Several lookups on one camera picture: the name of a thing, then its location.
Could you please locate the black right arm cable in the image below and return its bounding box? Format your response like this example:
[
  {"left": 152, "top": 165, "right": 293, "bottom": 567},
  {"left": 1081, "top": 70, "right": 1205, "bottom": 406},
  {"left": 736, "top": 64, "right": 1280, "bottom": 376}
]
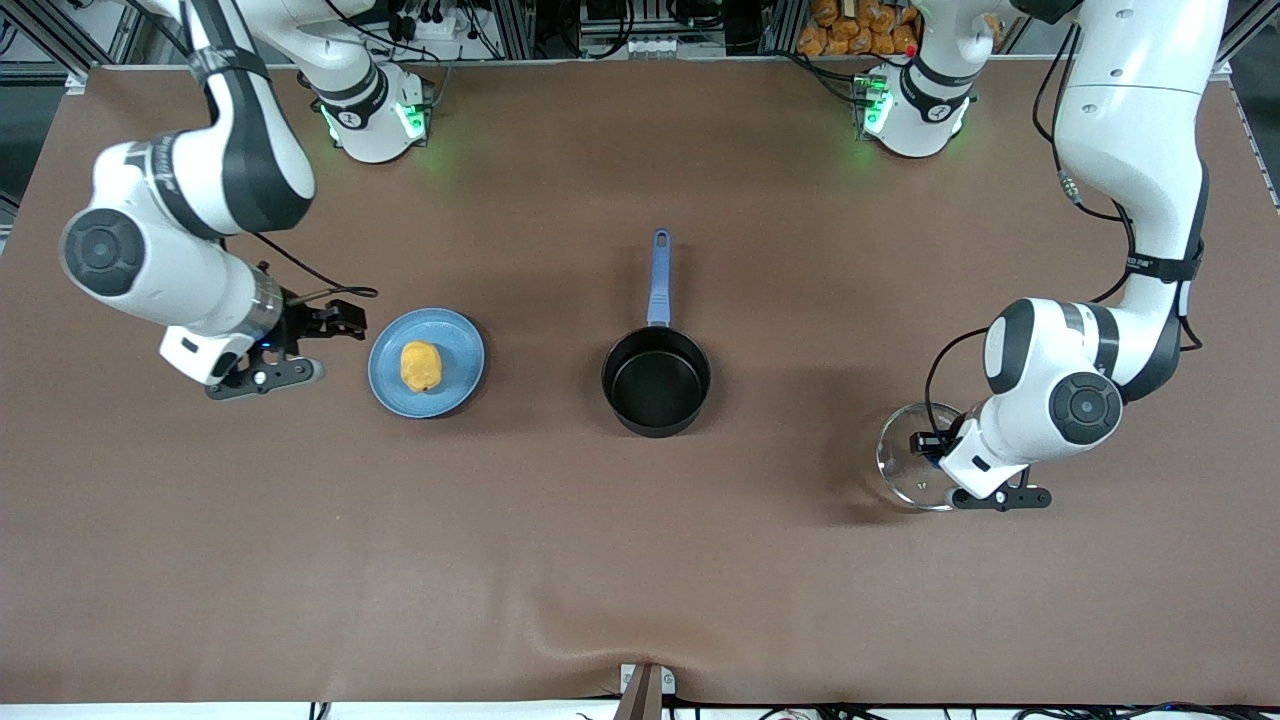
[{"left": 220, "top": 232, "right": 379, "bottom": 306}]

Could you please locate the aluminium frame profile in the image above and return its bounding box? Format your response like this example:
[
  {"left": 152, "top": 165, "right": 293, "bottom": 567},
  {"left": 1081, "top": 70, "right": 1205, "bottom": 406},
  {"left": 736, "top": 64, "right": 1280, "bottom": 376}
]
[
  {"left": 0, "top": 0, "right": 151, "bottom": 91},
  {"left": 1215, "top": 0, "right": 1280, "bottom": 79}
]

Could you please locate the brown table cover cloth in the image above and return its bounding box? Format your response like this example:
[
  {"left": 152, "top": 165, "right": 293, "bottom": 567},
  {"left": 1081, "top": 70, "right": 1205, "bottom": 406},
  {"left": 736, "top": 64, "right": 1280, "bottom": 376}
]
[{"left": 0, "top": 55, "right": 1280, "bottom": 706}]

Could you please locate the glass lid with blue knob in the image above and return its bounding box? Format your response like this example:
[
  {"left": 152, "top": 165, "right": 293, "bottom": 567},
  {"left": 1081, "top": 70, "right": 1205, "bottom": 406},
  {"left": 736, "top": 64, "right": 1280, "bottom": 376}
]
[{"left": 876, "top": 402, "right": 991, "bottom": 513}]

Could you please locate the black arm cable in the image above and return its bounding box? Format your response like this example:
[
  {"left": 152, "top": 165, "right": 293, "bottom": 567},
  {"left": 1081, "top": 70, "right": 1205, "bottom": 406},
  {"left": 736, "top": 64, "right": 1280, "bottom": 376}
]
[
  {"left": 925, "top": 20, "right": 1206, "bottom": 441},
  {"left": 220, "top": 232, "right": 379, "bottom": 306}
]

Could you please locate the yellow potato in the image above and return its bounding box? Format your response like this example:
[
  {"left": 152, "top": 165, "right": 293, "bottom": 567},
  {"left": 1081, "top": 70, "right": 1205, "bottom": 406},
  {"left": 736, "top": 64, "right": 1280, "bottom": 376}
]
[{"left": 400, "top": 341, "right": 443, "bottom": 393}]

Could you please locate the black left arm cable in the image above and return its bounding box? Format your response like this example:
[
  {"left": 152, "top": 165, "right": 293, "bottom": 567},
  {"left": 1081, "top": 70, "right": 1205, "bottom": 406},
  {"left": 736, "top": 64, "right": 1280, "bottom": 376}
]
[{"left": 925, "top": 20, "right": 1206, "bottom": 441}]

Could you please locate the orange packaged snacks pile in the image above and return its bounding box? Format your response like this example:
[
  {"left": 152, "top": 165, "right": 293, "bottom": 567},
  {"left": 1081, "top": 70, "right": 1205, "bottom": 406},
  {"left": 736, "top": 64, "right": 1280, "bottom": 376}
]
[{"left": 797, "top": 0, "right": 921, "bottom": 58}]

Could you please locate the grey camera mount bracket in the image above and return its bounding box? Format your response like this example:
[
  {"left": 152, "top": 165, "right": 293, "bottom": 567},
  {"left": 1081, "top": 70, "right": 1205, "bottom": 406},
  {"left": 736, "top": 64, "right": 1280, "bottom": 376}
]
[{"left": 618, "top": 662, "right": 677, "bottom": 720}]

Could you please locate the black pot with blue handle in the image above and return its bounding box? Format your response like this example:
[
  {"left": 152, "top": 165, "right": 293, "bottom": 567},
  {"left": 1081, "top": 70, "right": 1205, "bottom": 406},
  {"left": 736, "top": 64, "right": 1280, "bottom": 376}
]
[{"left": 602, "top": 228, "right": 713, "bottom": 439}]

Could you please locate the blue round plate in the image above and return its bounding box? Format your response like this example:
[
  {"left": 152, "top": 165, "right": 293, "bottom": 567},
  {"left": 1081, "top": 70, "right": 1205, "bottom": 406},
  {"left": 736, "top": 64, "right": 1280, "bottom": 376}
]
[{"left": 368, "top": 308, "right": 488, "bottom": 419}]

